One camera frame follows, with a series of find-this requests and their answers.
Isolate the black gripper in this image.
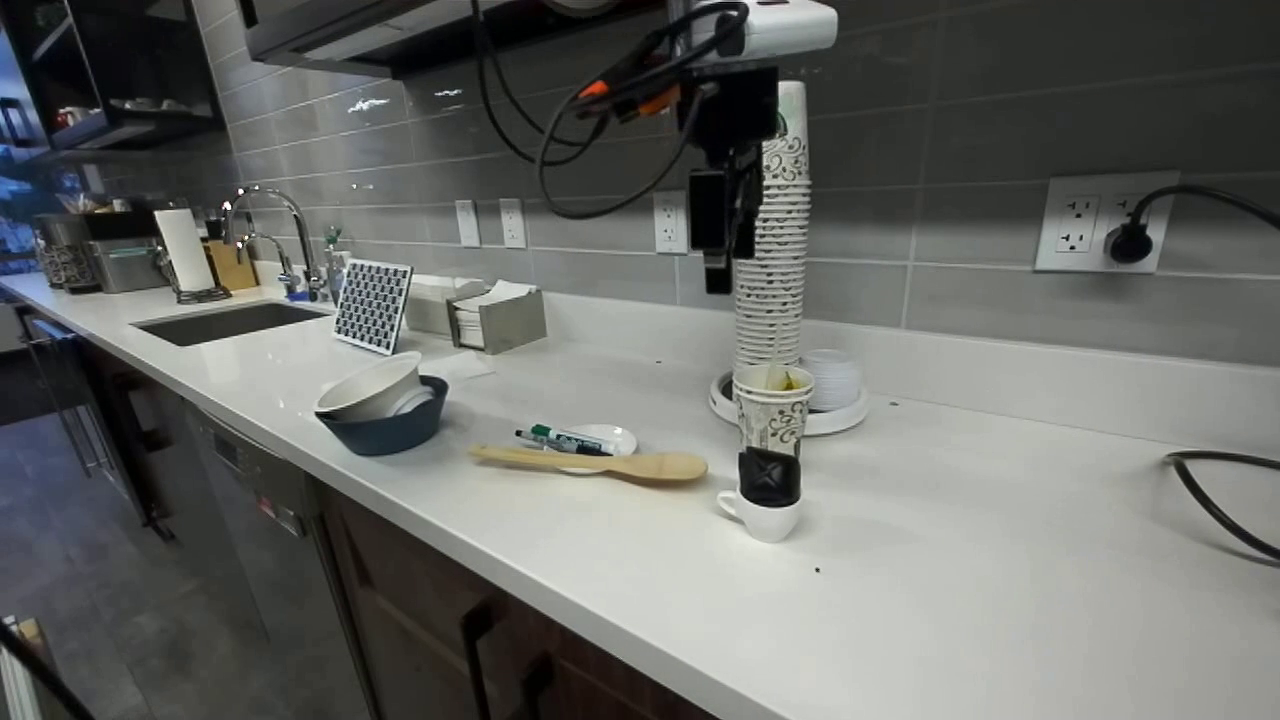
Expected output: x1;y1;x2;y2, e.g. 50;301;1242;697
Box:
686;59;790;301

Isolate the patterned paper cup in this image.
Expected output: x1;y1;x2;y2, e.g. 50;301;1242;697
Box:
730;352;819;511

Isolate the tall speckled paper cup stack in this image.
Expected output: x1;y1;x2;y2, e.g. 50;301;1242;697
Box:
733;78;818;370

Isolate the round white plate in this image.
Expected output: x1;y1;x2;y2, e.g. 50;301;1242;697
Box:
704;348;873;440

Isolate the white napkin stack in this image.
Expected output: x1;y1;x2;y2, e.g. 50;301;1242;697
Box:
452;278;536;316

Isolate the wooden spatula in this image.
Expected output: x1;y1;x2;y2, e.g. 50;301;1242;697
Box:
472;440;712;488

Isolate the green black marker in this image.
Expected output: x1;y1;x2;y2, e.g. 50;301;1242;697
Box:
513;419;616;461

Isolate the small white espresso cup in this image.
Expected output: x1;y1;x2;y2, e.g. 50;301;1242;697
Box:
712;480;807;545

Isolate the white rectangular box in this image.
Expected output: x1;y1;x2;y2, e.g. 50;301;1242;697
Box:
404;271;472;338

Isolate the black white checkerboard calibration board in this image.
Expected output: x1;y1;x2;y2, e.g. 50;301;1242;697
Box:
328;253;417;361

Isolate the dark blue bowl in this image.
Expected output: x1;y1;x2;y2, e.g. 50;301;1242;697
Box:
318;374;452;461

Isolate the white bowl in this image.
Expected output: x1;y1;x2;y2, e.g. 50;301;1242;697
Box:
311;348;434;427

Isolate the dark overhead cabinet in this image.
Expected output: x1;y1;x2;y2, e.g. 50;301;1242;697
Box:
238;0;674;79

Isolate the chrome kitchen faucet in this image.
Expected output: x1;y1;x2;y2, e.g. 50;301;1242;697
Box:
216;179;328;303

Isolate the blue soap bottle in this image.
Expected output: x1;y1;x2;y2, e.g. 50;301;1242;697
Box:
279;256;319;309

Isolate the wooden board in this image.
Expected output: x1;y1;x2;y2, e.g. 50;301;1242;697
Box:
199;217;266;296

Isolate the dark kitchen sink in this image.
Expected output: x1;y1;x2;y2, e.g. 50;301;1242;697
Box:
131;301;333;352

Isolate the dark base cabinet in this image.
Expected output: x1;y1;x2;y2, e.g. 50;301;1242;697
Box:
318;475;733;720

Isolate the stainless steel dishwasher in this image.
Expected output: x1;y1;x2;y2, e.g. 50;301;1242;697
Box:
175;413;385;720

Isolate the grey metal appliance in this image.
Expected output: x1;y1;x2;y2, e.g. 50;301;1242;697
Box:
36;204;172;296

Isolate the black orange arm cable bundle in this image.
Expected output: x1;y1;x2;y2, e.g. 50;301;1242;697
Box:
467;0;751;226

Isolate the white double wall outlet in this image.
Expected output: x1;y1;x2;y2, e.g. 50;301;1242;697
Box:
1037;173;1186;278

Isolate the black plug with cable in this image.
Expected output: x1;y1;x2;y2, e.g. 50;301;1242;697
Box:
1099;179;1280;267

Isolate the black cabinet handle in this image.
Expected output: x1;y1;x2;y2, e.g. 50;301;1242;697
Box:
458;595;513;720

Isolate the black power cable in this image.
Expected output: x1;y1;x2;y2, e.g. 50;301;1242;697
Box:
1161;447;1280;567

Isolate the black wall shelf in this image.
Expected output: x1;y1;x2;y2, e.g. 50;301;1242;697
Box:
0;0;223;159

